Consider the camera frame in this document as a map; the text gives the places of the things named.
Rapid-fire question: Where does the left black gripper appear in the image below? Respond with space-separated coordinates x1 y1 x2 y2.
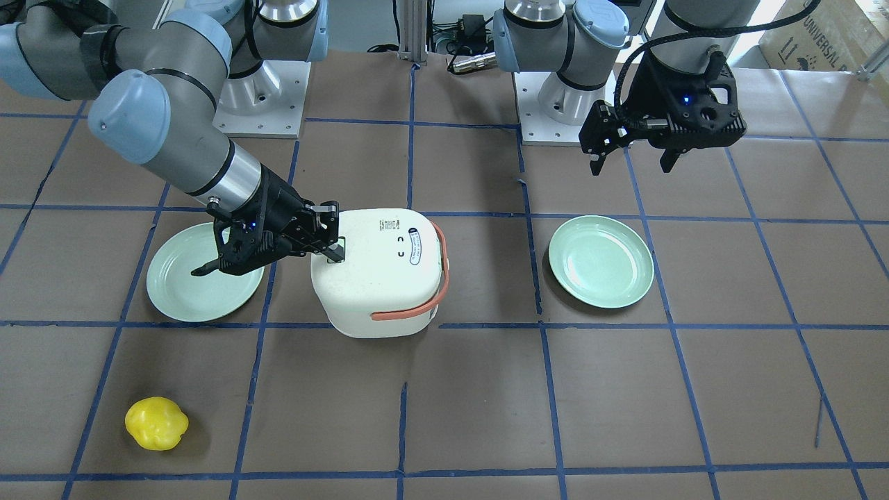
580 50 747 176

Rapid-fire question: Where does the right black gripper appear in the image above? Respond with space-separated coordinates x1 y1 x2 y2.
190 167 346 276

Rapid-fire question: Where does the white rice cooker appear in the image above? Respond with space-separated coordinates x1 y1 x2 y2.
310 208 450 339

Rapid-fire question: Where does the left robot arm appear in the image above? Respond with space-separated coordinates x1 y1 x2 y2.
491 1 756 175

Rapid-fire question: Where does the green plate near right arm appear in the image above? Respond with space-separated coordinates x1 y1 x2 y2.
146 222 265 322

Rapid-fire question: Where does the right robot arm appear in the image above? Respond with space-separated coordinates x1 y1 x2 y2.
2 1 345 276

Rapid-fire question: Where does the green plate near left arm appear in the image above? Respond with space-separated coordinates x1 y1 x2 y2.
547 215 654 309

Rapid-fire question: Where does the black power adapter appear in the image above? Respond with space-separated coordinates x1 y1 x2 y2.
457 14 487 42

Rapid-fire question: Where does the cardboard box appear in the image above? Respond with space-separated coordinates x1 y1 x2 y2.
758 1 888 71

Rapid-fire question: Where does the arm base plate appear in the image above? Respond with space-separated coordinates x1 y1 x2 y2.
213 60 312 139
513 70 616 147

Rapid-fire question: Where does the silver cable connector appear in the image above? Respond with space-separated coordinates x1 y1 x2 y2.
447 53 498 75

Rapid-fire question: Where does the aluminium frame post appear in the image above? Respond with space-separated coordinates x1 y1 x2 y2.
394 1 434 67

